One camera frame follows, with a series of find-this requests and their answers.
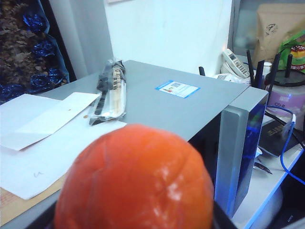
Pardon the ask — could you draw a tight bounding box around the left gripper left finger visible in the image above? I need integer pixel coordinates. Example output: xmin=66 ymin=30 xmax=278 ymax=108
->
xmin=4 ymin=202 xmax=58 ymax=229

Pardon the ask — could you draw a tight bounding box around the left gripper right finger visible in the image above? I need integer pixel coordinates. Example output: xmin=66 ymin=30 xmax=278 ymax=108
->
xmin=211 ymin=199 xmax=239 ymax=229

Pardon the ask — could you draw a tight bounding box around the orange fruit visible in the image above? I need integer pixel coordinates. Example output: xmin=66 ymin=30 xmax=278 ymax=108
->
xmin=53 ymin=123 xmax=214 ymax=229

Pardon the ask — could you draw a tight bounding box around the grey Midea microwave body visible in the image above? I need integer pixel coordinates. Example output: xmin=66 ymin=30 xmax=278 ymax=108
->
xmin=0 ymin=59 xmax=270 ymax=229

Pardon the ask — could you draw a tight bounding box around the large white paper sheet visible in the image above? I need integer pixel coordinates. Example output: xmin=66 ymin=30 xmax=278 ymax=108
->
xmin=0 ymin=120 xmax=128 ymax=200

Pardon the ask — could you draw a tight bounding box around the black router with antennas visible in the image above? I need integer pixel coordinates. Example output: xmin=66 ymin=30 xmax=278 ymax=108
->
xmin=245 ymin=49 xmax=300 ymax=157

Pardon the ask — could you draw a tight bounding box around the blue white label sticker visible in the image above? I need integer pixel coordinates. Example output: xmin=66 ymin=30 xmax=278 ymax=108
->
xmin=154 ymin=80 xmax=199 ymax=99

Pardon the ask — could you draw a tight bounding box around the CD-R disc spindle case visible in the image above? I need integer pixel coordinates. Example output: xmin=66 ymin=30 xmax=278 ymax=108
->
xmin=265 ymin=76 xmax=305 ymax=131

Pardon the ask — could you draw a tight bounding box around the clear disposable cutlery packet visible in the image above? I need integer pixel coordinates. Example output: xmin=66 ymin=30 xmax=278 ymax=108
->
xmin=89 ymin=58 xmax=127 ymax=126

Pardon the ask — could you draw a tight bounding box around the white desk telephone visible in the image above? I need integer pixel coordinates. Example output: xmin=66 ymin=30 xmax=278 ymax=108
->
xmin=220 ymin=48 xmax=251 ymax=79

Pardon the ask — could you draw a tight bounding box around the green snack bag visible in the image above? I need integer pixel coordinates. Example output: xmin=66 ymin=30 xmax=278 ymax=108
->
xmin=278 ymin=30 xmax=305 ymax=71

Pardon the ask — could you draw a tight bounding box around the brown kraft paper bag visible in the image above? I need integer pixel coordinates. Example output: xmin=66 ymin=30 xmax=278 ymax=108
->
xmin=252 ymin=3 xmax=305 ymax=70

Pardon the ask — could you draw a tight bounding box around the blue ethernet cable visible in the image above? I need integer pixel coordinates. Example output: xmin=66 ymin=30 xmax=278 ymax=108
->
xmin=266 ymin=104 xmax=305 ymax=184

